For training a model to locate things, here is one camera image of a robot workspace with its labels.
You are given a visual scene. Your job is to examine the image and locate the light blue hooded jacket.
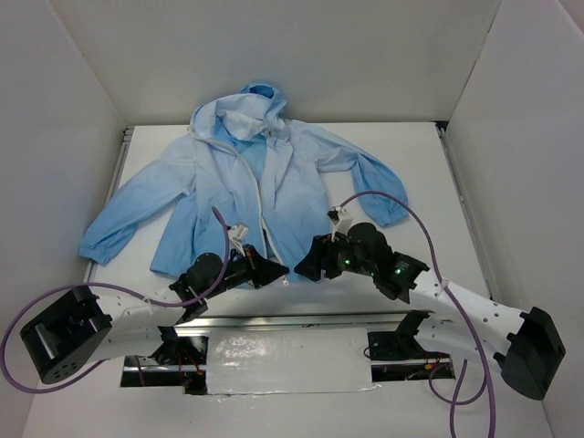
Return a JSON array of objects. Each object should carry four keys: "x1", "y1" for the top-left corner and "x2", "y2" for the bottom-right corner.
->
[{"x1": 79, "y1": 83, "x2": 408, "y2": 277}]

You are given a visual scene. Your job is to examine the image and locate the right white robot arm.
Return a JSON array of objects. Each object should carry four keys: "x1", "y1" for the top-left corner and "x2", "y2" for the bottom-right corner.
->
[{"x1": 295, "y1": 223, "x2": 566, "y2": 401}]

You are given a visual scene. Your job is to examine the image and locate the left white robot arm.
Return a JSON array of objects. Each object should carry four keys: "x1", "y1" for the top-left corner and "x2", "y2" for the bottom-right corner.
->
[{"x1": 20, "y1": 245, "x2": 289, "y2": 384}]

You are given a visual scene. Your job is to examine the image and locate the white foil-edged panel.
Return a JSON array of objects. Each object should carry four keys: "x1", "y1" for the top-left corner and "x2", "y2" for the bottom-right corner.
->
[{"x1": 206, "y1": 328, "x2": 373, "y2": 395}]

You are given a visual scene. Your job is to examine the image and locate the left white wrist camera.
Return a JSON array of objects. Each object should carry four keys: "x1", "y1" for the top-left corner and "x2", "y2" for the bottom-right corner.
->
[{"x1": 228, "y1": 223, "x2": 248, "y2": 244}]

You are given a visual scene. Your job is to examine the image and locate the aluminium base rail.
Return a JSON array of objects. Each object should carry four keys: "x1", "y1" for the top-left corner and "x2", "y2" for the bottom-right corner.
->
[{"x1": 120, "y1": 312, "x2": 455, "y2": 396}]

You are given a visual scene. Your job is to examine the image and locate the left aluminium table rail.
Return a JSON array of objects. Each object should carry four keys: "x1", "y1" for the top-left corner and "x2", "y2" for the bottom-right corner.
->
[{"x1": 84, "y1": 126, "x2": 134, "y2": 280}]

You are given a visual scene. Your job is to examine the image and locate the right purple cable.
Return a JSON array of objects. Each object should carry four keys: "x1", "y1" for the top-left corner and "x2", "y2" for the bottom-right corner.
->
[{"x1": 338, "y1": 190, "x2": 499, "y2": 435}]

